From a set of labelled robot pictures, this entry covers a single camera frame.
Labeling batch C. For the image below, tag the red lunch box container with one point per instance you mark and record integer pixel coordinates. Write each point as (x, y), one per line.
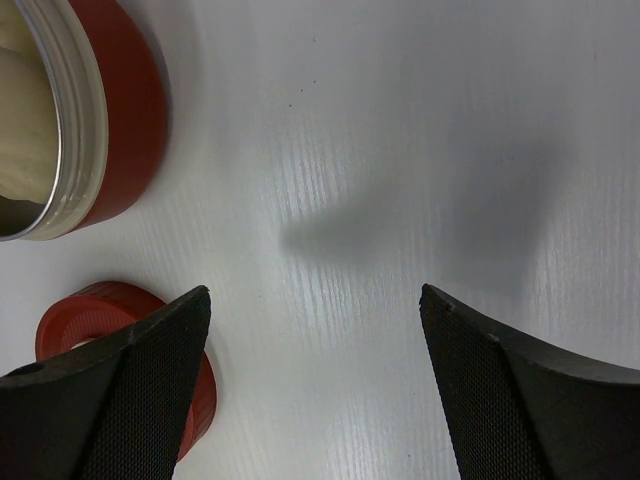
(84, 116)

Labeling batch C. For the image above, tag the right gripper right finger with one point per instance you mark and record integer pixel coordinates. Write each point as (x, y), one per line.
(517, 407)

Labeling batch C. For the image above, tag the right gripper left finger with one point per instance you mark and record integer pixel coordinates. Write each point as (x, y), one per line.
(120, 387)

